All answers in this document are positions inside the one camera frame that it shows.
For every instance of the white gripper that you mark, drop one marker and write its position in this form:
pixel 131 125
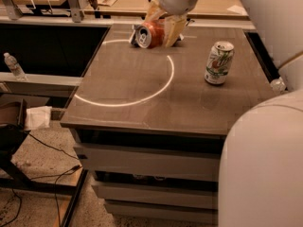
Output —
pixel 175 21

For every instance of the red coke can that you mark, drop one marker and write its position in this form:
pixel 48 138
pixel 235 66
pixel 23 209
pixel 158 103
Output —
pixel 149 34

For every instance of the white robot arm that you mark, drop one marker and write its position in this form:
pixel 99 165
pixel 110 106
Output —
pixel 261 167

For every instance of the green white 7up can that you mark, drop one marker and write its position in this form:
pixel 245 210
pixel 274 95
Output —
pixel 219 62

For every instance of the blue chip bag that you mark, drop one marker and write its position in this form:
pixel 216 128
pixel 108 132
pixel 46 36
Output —
pixel 133 40

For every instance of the small paper card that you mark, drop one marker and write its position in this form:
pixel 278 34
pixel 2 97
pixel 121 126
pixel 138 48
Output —
pixel 107 3

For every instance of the grey drawer cabinet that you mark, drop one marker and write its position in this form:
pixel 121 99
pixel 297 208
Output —
pixel 150 128

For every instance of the clear plastic water bottle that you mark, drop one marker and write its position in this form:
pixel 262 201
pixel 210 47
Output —
pixel 14 67

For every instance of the white crumpled cloth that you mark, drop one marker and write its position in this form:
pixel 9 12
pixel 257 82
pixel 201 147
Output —
pixel 38 118

